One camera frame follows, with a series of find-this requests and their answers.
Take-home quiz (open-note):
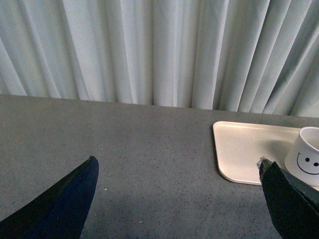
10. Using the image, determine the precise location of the beige rectangular plastic tray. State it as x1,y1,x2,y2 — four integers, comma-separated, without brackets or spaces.
213,121,300,186

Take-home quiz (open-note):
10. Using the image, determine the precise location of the white mug with black handle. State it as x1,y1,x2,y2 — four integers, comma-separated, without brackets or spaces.
284,126,319,187

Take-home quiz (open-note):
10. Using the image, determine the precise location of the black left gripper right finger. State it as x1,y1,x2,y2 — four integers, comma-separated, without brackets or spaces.
257,157,319,239

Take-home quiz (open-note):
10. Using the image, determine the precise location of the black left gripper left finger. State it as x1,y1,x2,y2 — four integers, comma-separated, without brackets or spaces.
0,156,99,239

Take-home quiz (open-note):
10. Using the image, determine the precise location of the white pleated curtain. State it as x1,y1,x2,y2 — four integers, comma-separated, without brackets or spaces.
0,0,319,117

